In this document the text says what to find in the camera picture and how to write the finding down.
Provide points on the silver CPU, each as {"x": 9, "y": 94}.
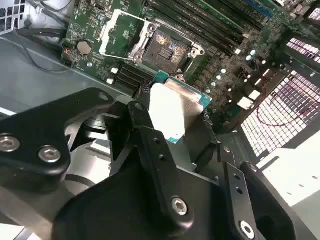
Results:
{"x": 175, "y": 107}

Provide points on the metal socket cover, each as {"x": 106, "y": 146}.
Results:
{"x": 107, "y": 32}

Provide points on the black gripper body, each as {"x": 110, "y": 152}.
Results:
{"x": 112, "y": 212}

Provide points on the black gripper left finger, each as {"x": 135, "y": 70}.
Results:
{"x": 32, "y": 140}

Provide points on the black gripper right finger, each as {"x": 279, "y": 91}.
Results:
{"x": 240, "y": 200}

